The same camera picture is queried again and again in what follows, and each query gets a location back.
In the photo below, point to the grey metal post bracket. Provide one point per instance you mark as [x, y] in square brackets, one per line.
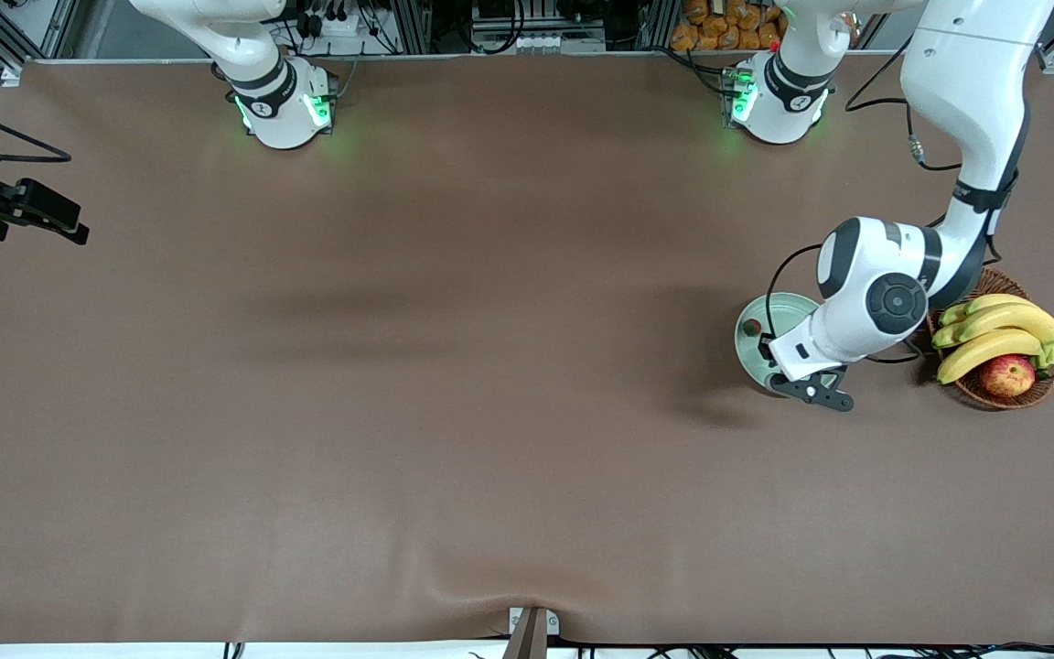
[532, 636]

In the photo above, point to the red strawberry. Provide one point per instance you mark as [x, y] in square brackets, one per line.
[750, 327]

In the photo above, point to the aluminium frame post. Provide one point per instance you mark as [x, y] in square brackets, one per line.
[655, 23]
[413, 23]

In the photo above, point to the white connector block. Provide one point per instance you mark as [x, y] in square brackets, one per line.
[545, 43]

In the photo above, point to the yellow banana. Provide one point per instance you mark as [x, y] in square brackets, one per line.
[1012, 318]
[984, 350]
[994, 301]

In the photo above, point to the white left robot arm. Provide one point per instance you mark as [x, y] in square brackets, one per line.
[966, 73]

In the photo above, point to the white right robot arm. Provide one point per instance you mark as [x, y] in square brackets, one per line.
[280, 110]

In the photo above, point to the brown wicker basket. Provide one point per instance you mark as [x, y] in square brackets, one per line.
[1003, 282]

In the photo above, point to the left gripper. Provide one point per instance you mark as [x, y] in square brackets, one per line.
[768, 348]

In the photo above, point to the brown table cloth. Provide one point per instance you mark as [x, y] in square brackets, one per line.
[454, 229]

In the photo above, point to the bag of orange bread rolls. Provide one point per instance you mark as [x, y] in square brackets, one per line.
[719, 27]

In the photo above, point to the white power strip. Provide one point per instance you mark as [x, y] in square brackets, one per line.
[335, 23]

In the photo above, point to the red yellow apple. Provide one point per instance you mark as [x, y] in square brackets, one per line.
[1005, 377]

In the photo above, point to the light green round plate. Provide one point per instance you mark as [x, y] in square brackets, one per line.
[747, 352]

